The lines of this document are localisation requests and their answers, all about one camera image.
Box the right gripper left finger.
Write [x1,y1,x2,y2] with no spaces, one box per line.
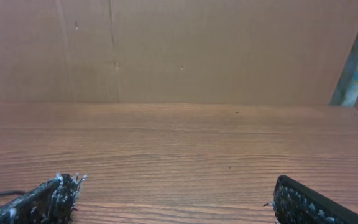
[0,173,87,224]

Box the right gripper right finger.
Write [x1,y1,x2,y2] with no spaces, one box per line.
[267,175,358,224]

